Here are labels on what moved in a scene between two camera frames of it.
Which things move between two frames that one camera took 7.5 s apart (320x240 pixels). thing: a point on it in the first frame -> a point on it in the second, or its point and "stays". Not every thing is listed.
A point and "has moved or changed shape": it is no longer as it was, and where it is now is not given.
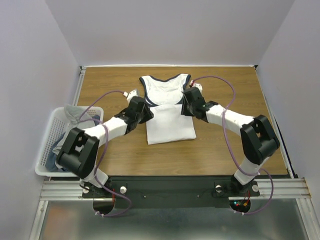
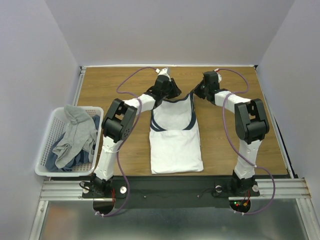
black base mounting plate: x=170 y=192 stays
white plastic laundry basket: x=56 y=126 stays
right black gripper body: x=186 y=104 -> x=200 y=88
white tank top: x=164 y=97 has moved or changed shape
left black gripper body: x=145 y=117 -> x=171 y=91
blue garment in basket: x=50 y=160 stays
